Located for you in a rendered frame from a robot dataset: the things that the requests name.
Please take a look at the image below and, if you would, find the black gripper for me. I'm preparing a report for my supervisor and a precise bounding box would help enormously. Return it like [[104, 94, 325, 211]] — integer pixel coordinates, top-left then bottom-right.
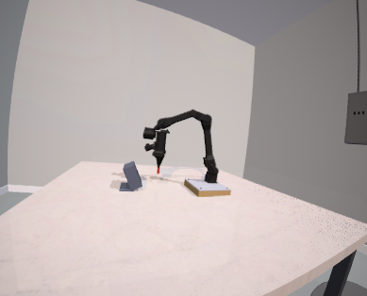
[[152, 140, 166, 168]]

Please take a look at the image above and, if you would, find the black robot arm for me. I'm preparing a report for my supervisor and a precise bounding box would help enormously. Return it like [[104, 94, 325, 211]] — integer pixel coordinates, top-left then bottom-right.
[[143, 109, 218, 183]]

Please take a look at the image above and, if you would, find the dark grey sloped panel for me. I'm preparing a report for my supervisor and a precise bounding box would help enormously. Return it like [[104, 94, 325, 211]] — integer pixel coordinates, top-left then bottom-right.
[[119, 161, 142, 191]]

